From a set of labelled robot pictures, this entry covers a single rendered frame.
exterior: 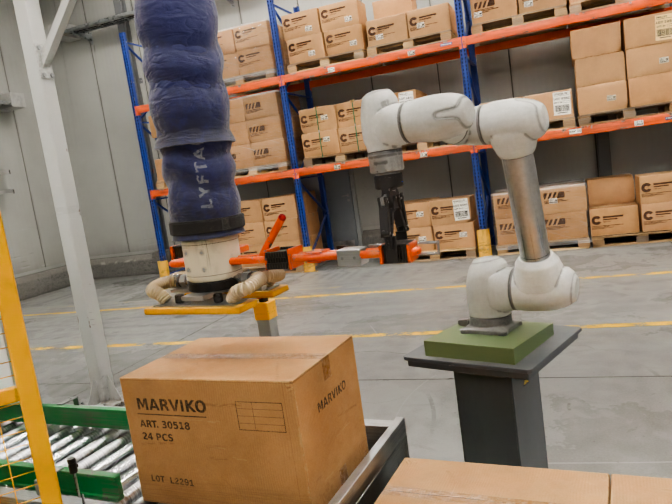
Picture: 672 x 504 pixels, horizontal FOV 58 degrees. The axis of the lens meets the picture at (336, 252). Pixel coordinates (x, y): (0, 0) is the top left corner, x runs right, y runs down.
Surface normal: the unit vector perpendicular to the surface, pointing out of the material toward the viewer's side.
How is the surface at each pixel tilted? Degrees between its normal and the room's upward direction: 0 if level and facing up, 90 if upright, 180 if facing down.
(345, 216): 90
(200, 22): 90
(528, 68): 90
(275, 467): 90
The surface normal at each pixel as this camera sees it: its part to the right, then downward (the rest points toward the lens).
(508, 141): -0.41, 0.54
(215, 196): 0.41, -0.19
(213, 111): 0.72, 0.15
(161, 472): -0.41, 0.18
